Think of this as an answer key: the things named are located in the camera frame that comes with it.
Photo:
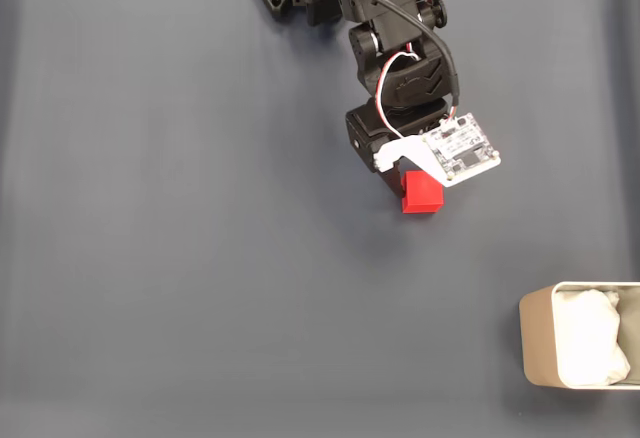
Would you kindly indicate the beige square box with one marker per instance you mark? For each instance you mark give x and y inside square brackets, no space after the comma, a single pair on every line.
[537,338]

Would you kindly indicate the camera board on white mount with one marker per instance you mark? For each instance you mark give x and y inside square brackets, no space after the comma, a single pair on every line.
[460,150]

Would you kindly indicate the white cloth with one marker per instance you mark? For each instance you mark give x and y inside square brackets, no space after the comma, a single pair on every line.
[585,338]

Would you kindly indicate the red cube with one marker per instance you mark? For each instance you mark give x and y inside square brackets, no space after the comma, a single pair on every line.
[422,193]

